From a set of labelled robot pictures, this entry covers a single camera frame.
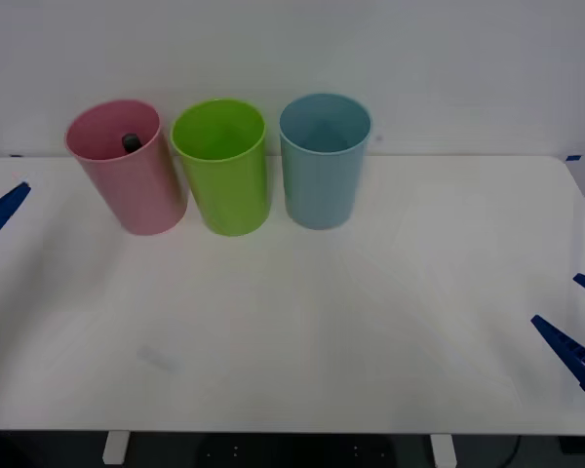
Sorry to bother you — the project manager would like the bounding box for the pale blue plastic waste bin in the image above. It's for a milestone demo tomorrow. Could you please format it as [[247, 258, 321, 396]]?
[[278, 93, 373, 231]]

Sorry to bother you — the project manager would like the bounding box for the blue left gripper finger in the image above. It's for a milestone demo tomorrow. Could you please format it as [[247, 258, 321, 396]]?
[[0, 181, 32, 259]]

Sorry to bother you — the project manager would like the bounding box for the yellow-green plastic waste bin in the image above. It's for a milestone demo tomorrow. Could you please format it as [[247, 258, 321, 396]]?
[[170, 97, 273, 238]]

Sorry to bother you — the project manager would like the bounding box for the pink plastic waste bin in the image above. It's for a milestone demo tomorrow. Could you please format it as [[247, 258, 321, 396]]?
[[63, 98, 189, 237]]

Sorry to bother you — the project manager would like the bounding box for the white table leg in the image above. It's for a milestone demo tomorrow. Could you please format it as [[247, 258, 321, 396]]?
[[101, 432, 130, 465], [429, 433, 457, 468]]

